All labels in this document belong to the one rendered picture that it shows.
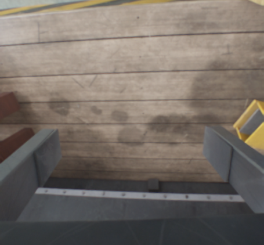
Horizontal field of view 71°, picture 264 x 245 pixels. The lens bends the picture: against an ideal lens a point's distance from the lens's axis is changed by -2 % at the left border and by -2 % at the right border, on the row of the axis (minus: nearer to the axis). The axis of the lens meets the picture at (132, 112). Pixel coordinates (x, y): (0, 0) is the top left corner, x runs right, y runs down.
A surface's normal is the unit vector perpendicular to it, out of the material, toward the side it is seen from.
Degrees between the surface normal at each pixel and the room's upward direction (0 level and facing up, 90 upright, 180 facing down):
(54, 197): 90
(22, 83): 0
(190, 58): 0
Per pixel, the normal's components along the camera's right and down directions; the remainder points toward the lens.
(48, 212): -0.08, -0.78
